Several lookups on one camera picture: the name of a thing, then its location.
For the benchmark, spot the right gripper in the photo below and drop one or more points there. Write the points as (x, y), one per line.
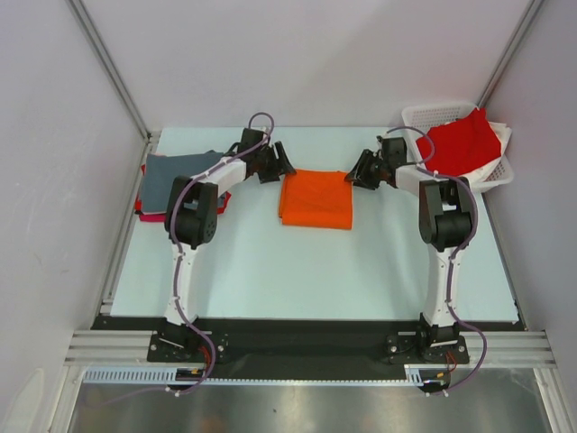
(368, 169)

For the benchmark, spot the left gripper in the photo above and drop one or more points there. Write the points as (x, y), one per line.
(279, 167)

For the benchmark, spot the orange t-shirt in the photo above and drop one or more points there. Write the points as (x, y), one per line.
(317, 199)

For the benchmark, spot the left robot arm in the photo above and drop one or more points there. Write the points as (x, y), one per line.
(191, 218)

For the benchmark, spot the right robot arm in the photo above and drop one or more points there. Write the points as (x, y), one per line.
(447, 222)

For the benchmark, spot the magenta folded t-shirt in stack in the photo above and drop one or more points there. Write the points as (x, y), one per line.
(152, 218)

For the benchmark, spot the white plastic basket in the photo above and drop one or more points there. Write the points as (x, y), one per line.
(489, 176)

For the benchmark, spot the red t-shirt in basket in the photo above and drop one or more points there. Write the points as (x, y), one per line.
(437, 135)

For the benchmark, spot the grey folded t-shirt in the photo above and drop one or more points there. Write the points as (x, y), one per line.
(160, 172)

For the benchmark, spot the white cloth in basket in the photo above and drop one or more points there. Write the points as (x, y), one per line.
(469, 146)

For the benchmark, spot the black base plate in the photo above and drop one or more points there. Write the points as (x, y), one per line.
(289, 345)

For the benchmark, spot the white cable duct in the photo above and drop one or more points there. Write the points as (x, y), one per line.
(184, 377)

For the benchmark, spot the aluminium frame rail front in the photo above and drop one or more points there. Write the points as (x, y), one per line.
(102, 347)

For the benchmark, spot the left aluminium corner post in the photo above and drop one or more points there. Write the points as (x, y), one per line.
(97, 44)

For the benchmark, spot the aluminium corner post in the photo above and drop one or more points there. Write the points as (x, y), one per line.
(97, 44)
(515, 42)

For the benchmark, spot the right aluminium corner post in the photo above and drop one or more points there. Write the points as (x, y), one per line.
(515, 42)

